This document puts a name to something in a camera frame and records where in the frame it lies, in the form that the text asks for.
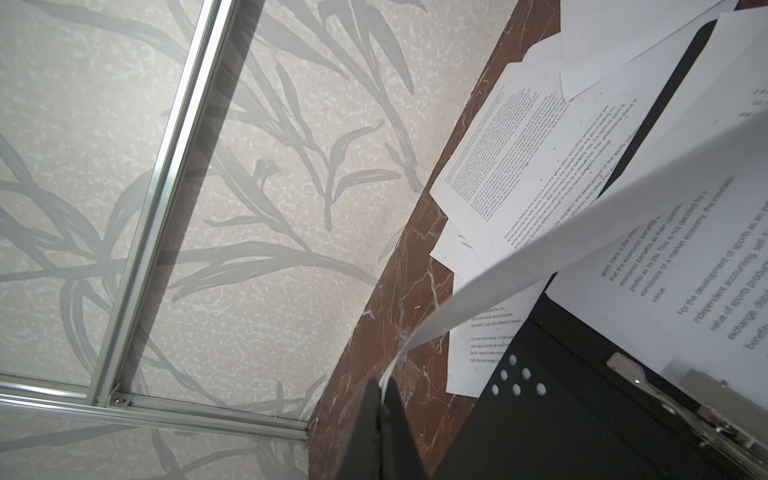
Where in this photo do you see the aluminium cage frame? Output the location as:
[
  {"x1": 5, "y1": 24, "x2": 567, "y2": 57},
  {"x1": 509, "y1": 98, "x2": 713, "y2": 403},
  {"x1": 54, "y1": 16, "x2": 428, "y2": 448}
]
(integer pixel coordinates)
[{"x1": 1, "y1": 1, "x2": 308, "y2": 442}]

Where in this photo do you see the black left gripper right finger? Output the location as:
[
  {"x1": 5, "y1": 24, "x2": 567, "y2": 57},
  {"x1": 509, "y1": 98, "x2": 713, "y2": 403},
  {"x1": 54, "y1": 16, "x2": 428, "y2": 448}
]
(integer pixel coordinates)
[{"x1": 380, "y1": 378, "x2": 428, "y2": 480}]

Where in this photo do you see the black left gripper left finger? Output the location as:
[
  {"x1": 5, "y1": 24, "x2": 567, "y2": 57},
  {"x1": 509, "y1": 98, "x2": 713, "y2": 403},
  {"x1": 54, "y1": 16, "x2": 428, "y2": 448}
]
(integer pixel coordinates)
[{"x1": 335, "y1": 379, "x2": 382, "y2": 480}]

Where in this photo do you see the white paper under centre stack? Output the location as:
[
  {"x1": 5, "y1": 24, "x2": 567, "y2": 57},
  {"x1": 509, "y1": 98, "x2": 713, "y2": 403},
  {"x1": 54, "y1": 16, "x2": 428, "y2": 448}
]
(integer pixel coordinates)
[{"x1": 430, "y1": 222, "x2": 547, "y2": 398}]

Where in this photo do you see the white printed paper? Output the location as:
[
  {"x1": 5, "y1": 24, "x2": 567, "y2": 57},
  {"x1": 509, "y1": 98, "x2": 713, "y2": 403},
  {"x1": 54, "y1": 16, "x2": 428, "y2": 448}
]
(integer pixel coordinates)
[
  {"x1": 547, "y1": 7, "x2": 767, "y2": 406},
  {"x1": 400, "y1": 112, "x2": 767, "y2": 353},
  {"x1": 560, "y1": 0, "x2": 736, "y2": 100},
  {"x1": 431, "y1": 1, "x2": 735, "y2": 269}
]

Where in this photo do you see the blue and black file folder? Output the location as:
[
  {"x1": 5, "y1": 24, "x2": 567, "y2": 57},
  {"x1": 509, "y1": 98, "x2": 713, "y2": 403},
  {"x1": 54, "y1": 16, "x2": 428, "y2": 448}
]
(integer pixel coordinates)
[{"x1": 436, "y1": 9, "x2": 767, "y2": 479}]

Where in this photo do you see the metal folder clip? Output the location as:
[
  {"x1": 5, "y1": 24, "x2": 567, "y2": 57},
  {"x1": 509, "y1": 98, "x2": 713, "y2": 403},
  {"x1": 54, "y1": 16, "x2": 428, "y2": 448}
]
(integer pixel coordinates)
[{"x1": 605, "y1": 351, "x2": 768, "y2": 475}]

